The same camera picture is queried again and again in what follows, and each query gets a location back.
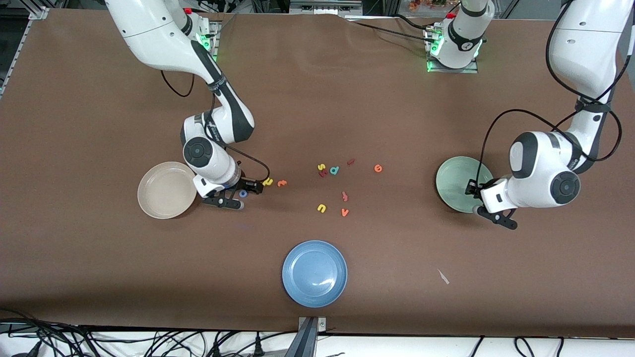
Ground green plate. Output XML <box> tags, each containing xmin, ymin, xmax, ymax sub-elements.
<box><xmin>436</xmin><ymin>156</ymin><xmax>494</xmax><ymax>214</ymax></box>

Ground beige brown plate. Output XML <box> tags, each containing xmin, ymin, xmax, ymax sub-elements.
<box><xmin>137</xmin><ymin>162</ymin><xmax>198</xmax><ymax>220</ymax></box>

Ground blue plate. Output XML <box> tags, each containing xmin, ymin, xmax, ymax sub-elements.
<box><xmin>282</xmin><ymin>240</ymin><xmax>348</xmax><ymax>308</ymax></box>

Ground orange flowers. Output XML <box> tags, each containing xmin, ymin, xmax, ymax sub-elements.
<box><xmin>408</xmin><ymin>0</ymin><xmax>462</xmax><ymax>11</ymax></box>

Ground aluminium table profile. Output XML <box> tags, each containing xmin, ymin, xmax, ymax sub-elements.
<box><xmin>0</xmin><ymin>6</ymin><xmax>50</xmax><ymax>97</ymax></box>

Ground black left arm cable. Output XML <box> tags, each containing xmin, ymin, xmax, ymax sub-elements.
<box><xmin>476</xmin><ymin>0</ymin><xmax>633</xmax><ymax>186</ymax></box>

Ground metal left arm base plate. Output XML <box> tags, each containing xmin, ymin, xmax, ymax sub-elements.
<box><xmin>427</xmin><ymin>27</ymin><xmax>479</xmax><ymax>74</ymax></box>

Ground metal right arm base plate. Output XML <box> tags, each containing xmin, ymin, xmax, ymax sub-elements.
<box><xmin>198</xmin><ymin>21</ymin><xmax>221</xmax><ymax>62</ymax></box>

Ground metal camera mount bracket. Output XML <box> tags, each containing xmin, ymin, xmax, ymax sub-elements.
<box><xmin>298</xmin><ymin>316</ymin><xmax>327</xmax><ymax>357</ymax></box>

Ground black table cable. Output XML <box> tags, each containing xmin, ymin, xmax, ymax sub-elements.
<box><xmin>347</xmin><ymin>20</ymin><xmax>432</xmax><ymax>43</ymax></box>
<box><xmin>389</xmin><ymin>12</ymin><xmax>433</xmax><ymax>31</ymax></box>

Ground aluminium frame equipment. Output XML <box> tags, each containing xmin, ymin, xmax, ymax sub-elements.
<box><xmin>290</xmin><ymin>0</ymin><xmax>363</xmax><ymax>15</ymax></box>

